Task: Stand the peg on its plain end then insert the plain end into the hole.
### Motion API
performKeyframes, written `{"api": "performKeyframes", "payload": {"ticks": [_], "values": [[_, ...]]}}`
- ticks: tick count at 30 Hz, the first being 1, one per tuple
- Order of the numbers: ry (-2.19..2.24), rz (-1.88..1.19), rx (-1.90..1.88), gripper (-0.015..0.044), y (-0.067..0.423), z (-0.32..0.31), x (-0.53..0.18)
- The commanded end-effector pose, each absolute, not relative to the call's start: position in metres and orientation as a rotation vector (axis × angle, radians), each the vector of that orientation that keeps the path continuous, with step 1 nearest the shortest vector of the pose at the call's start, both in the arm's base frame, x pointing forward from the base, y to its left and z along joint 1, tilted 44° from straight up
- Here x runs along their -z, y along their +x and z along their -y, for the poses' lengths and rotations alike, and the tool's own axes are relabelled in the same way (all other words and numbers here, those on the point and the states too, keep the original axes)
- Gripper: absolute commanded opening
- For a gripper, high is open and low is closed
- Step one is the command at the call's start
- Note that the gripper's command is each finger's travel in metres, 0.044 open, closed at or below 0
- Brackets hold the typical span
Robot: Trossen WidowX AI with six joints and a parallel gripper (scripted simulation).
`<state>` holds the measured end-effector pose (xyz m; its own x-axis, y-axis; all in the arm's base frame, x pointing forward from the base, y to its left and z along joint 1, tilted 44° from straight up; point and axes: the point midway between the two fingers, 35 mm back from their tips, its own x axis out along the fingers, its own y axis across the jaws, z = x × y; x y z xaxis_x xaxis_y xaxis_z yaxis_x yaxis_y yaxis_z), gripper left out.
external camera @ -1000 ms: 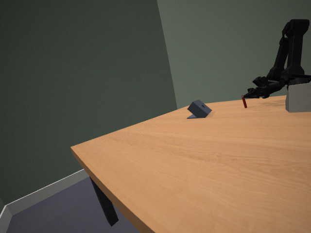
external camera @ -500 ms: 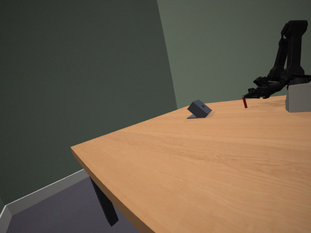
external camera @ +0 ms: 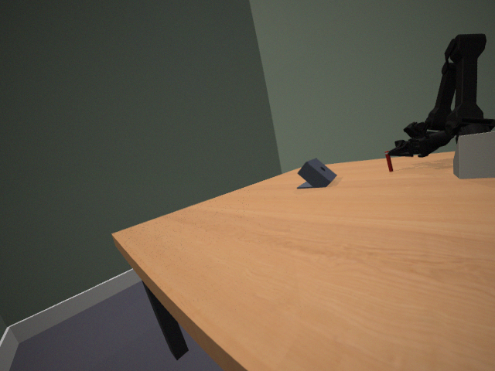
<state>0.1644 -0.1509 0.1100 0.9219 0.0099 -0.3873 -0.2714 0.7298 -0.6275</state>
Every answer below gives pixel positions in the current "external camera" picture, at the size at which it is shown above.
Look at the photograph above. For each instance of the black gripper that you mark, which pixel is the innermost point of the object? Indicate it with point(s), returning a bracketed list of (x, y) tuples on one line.
[(421, 146)]

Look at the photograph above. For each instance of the grey sloped panel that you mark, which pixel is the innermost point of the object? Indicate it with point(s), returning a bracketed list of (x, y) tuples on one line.
[(316, 174)]

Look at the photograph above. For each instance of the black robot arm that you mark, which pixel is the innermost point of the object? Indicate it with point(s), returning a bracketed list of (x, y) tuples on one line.
[(460, 76)]

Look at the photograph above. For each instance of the red peg with white band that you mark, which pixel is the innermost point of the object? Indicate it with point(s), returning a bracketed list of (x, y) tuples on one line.
[(389, 161)]

